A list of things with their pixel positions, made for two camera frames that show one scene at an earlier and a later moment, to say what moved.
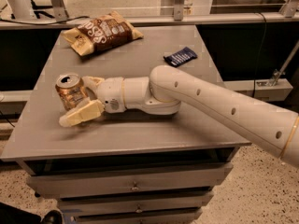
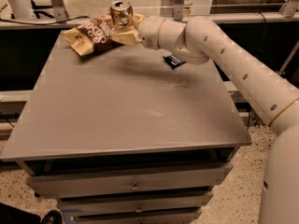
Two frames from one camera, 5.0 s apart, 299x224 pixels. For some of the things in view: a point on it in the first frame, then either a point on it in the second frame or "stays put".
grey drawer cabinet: [125, 167] stays put
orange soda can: [70, 89] -> [121, 12]
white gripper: [110, 92] -> [149, 32]
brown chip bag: [103, 33] stays put
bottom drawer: [182, 217] stays put
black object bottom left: [10, 215] stays put
